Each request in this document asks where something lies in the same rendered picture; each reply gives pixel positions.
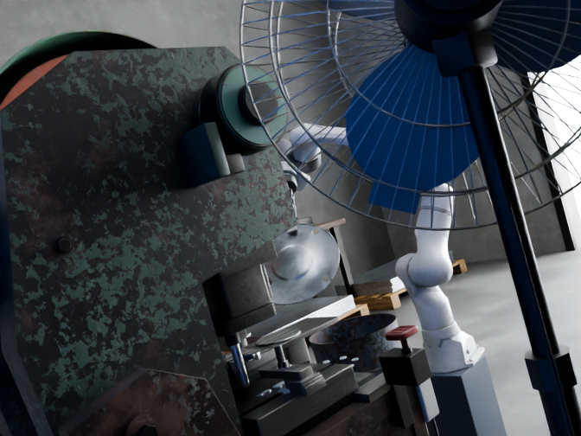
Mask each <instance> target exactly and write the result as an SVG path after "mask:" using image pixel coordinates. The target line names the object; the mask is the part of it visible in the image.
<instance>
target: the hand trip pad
mask: <svg viewBox="0 0 581 436"><path fill-rule="evenodd" d="M417 332H418V326H417V325H402V326H399V327H397V328H395V329H393V330H391V331H389V332H387V333H386V334H385V337H386V340H387V341H401V345H402V349H408V348H409V344H408V341H407V338H408V337H411V336H412V335H414V334H416V333H417Z"/></svg>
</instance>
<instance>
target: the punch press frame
mask: <svg viewBox="0 0 581 436"><path fill-rule="evenodd" d="M236 63H241V60H240V59H239V58H238V57H237V56H236V55H234V54H233V53H232V52H231V51H230V50H229V49H228V48H226V47H225V46H219V47H193V48H142V49H116V50H90V51H73V52H72V53H71V54H70V55H68V56H67V57H66V58H65V59H63V60H62V61H61V62H59V63H58V64H57V65H56V66H55V67H53V68H52V69H51V70H49V71H48V72H47V73H46V74H44V75H43V76H42V77H41V78H40V79H39V80H38V81H36V82H35V83H34V84H33V85H31V86H30V87H29V88H27V89H26V90H25V91H24V92H23V93H21V94H20V95H19V96H17V97H16V98H15V99H13V100H12V101H11V102H10V103H9V104H8V105H7V106H6V107H4V108H3V109H2V110H1V111H0V433H1V435H2V436H60V435H59V431H58V429H59V428H60V427H61V426H63V425H64V424H66V423H67V422H68V421H70V420H71V419H72V418H73V417H74V416H75V415H77V414H78V413H80V412H81V411H82V410H84V409H85V408H86V407H88V406H89V405H90V404H92V403H93V402H94V401H96V400H97V399H98V398H99V397H100V396H102V395H103V394H105V393H106V392H107V391H109V390H110V389H111V388H113V387H114V386H115V385H117V384H118V383H119V382H121V381H122V380H123V379H124V378H125V377H127V376H128V375H130V374H131V373H132V372H133V371H135V370H136V369H154V370H159V371H164V372H169V373H174V374H178V375H187V376H193V377H197V378H202V379H206V380H207V383H208V384H209V386H210V387H211V389H212V390H213V391H214V394H215V395H216V397H217V399H218V400H219V402H220V404H221V405H222V406H223V408H224V410H225V411H226V413H227V415H228V417H229V418H230V420H231V421H232V423H233V425H234V426H235V428H236V429H237V431H238V433H239V435H240V436H245V434H244V431H243V427H242V425H241V421H240V417H239V412H238V409H237V406H236V403H235V399H234V397H233V391H232V388H231V385H230V381H229V379H228V375H227V370H226V367H225V363H224V361H223V357H222V354H221V351H220V345H219V343H218V339H217V336H216V333H215V330H214V325H213V321H212V318H211V315H210V311H209V309H208V303H207V300H206V297H205V293H204V291H203V287H202V284H201V283H202V282H204V281H205V280H207V279H209V278H211V277H213V276H214V275H215V274H217V273H219V272H221V271H222V270H224V269H226V268H227V267H229V266H230V265H232V264H233V263H235V262H237V261H238V260H241V259H242V258H244V257H246V256H247V255H248V254H250V253H252V252H254V251H255V250H257V249H259V248H260V247H262V246H263V245H265V244H267V243H268V242H270V241H272V240H274V239H275V238H277V237H278V236H279V235H281V234H283V233H285V232H287V231H288V230H290V229H292V228H293V227H295V226H296V225H298V223H297V218H296V214H295V210H294V208H293V204H292V201H291V196H290V192H289V189H288V186H287V182H286V180H285V176H284V171H283V167H282V164H281V161H280V158H279V155H278V151H277V149H276V148H275V147H274V146H272V147H271V148H268V149H266V150H263V151H260V152H258V153H255V154H253V155H251V156H245V157H242V161H243V164H244V167H245V171H243V172H240V173H239V174H236V175H233V176H227V177H223V178H221V179H218V180H215V181H213V182H211V183H207V184H204V185H202V186H198V187H194V188H192V187H191V184H190V181H189V178H188V172H187V169H186V166H185V163H184V160H183V156H182V151H181V148H180V145H179V142H178V137H180V136H181V135H183V134H185V133H187V132H188V131H191V130H193V129H194V128H196V127H198V126H200V125H202V124H203V122H202V119H201V110H200V100H201V92H202V90H203V87H204V86H205V85H206V83H207V82H208V81H209V80H210V79H211V78H212V77H214V76H215V75H216V74H218V73H220V72H221V71H223V70H225V69H226V68H228V67H230V66H232V65H233V64H236Z"/></svg>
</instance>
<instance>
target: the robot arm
mask: <svg viewBox="0 0 581 436"><path fill-rule="evenodd" d="M325 127H326V126H320V125H313V126H312V127H311V128H310V129H309V132H310V133H311V134H312V136H314V135H315V134H317V133H318V132H319V131H320V130H322V129H323V128H325ZM331 128H332V127H330V126H329V127H328V128H326V129H325V130H323V131H321V132H320V133H318V134H317V135H316V136H314V138H315V139H316V140H317V141H318V142H320V141H321V140H322V138H323V137H324V136H325V135H326V134H327V133H328V131H329V130H330V129H331ZM345 129H346V128H340V127H334V128H333V129H332V130H331V132H330V133H329V134H328V135H327V136H326V138H325V139H324V140H323V141H322V143H326V144H329V143H330V142H331V141H332V140H334V139H335V138H336V137H337V136H338V135H339V134H340V133H342V132H343V131H344V130H345ZM304 133H305V130H304V129H303V128H302V126H299V127H298V128H296V129H294V130H292V131H291V132H290V143H289V142H288V141H287V140H285V139H280V141H279V142H278V143H277V144H276V145H277V146H278V148H279V149H280V150H281V151H282V153H283V154H285V152H286V151H287V150H288V149H289V148H290V147H291V146H292V145H293V144H294V143H295V142H296V141H297V140H298V139H299V138H300V137H301V136H302V135H303V134H304ZM309 138H310V137H309V136H308V134H307V133H305V134H304V135H303V136H302V137H301V138H300V139H299V140H298V141H297V142H296V143H295V144H294V145H293V146H292V147H291V149H290V150H289V151H291V150H293V149H294V148H296V147H297V146H299V145H300V144H301V143H303V142H305V141H306V140H307V139H309ZM315 147H316V144H315V143H314V141H313V140H312V139H310V140H309V141H307V142H306V143H304V144H302V145H301V146H299V147H298V148H296V149H295V150H294V151H292V152H291V153H289V154H287V155H285V156H286V158H287V159H288V160H289V161H290V162H291V164H292V165H293V166H294V167H295V168H296V169H298V167H299V166H300V165H301V164H302V162H303V161H304V160H305V158H306V157H307V156H308V155H309V154H310V153H311V152H312V151H313V149H314V148H315ZM289 151H288V152H289ZM278 155H279V158H280V161H281V164H282V167H283V171H284V176H285V180H286V182H287V186H288V189H289V192H290V198H291V201H292V204H293V208H294V210H295V214H296V217H297V211H296V209H297V207H296V205H295V201H294V199H295V196H294V193H295V192H296V191H300V192H301V191H303V189H304V188H305V187H306V186H307V185H308V183H307V182H306V181H304V180H303V179H302V178H301V177H300V176H299V175H298V174H297V173H296V172H295V171H294V170H293V169H292V168H291V167H290V166H289V165H288V163H287V162H286V161H285V160H284V159H283V157H282V156H281V155H280V154H279V153H278ZM320 165H321V153H320V154H318V155H317V156H316V157H315V158H314V159H312V160H311V161H310V162H309V163H307V164H306V165H305V166H304V167H302V169H300V170H299V172H300V173H302V174H303V175H304V176H305V177H306V178H307V179H308V180H309V181H310V177H309V176H308V175H306V174H308V173H310V172H313V171H316V170H317V169H318V168H319V167H320ZM297 220H298V218H297ZM450 224H451V212H450V198H449V197H448V196H447V197H435V202H434V213H433V223H432V227H433V228H450ZM416 227H423V228H430V227H431V197H430V196H422V200H421V204H420V209H419V212H418V219H417V224H416ZM414 233H415V235H416V237H417V246H418V251H417V253H409V254H407V255H405V256H403V257H401V258H399V260H398V261H397V263H396V266H395V272H396V275H397V276H398V278H399V279H400V280H401V281H402V282H403V284H404V286H405V288H406V290H407V292H408V293H409V295H410V297H411V299H412V302H413V303H414V305H415V308H416V311H417V314H418V319H419V322H420V324H421V333H422V337H423V339H424V342H423V348H425V353H426V355H427V359H428V362H429V365H430V369H431V372H432V373H448V372H452V371H456V370H459V369H464V368H467V367H471V366H474V365H475V364H476V362H477V360H478V359H479V358H480V356H481V355H482V353H483V351H484V350H485V349H484V348H483V347H479V346H478V344H477V345H476V343H475V341H474V338H473V337H472V336H471V335H469V334H467V333H465V332H463V331H461V330H460V329H459V327H458V325H457V323H456V321H454V319H453V317H452V313H451V309H450V304H449V300H448V298H447V297H446V296H445V295H444V294H443V292H442V291H441V289H440V288H439V285H443V284H445V283H447V282H448V281H450V278H451V276H452V273H453V269H452V265H451V263H450V260H449V255H448V248H447V241H448V236H449V231H431V230H420V229H415V232H414Z"/></svg>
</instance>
